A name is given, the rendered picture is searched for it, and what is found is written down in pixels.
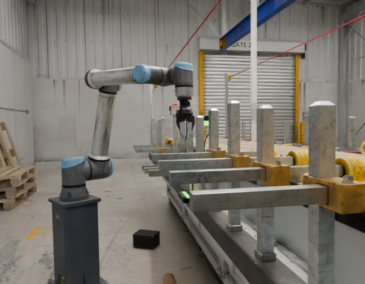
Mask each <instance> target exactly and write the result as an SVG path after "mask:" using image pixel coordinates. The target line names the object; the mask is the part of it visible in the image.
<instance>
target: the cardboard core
mask: <svg viewBox="0 0 365 284"><path fill-rule="evenodd" d="M162 280H163V283H164V284H177V283H176V281H175V278H174V276H173V274H171V273H167V274H165V275H164V276H163V279H162Z"/></svg>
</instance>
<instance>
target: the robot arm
mask: <svg viewBox="0 0 365 284"><path fill-rule="evenodd" d="M193 71H194V70H193V65H192V64H191V63H184V62H178V63H175V64H174V67H170V68H163V67H159V66H152V65H146V64H138V65H136V66H135V67H130V68H121V69H112V70H103V71H100V70H98V69H92V70H89V71H88V72H87V73H86V74H85V83H86V85H87V86H88V87H89V88H92V89H96V90H99V97H98V106H97V111H96V120H95V128H94V137H93V146H92V151H91V152H90V153H89V154H88V159H85V157H83V156H78V157H69V158H65V159H63V160H62V162H61V180H62V189H61V192H60V196H59V200H60V201H63V202H76V201H83V200H86V199H88V198H89V192H88V190H87V187H86V181H89V180H97V179H105V178H108V177H110V176H111V175H112V173H113V169H114V164H113V162H112V159H111V157H110V155H109V154H108V149H109V141H110V137H111V129H112V121H113V114H114V108H115V101H116V95H117V91H119V90H120V89H121V87H122V85H129V84H153V85H159V86H162V87H166V86H171V85H175V90H174V92H175V96H176V97H177V100H179V108H180V110H176V124H177V126H178V128H179V132H180V134H181V136H182V138H183V139H184V138H186V140H187V139H188V138H189V137H190V134H191V132H192V129H193V127H194V124H195V116H193V111H192V108H191V104H190V102H189V101H188V100H192V97H193V96H194V87H193ZM183 121H188V123H187V124H186V127H187V131H186V133H187V134H186V136H185V130H184V128H185V124H184V123H182V122H183Z"/></svg>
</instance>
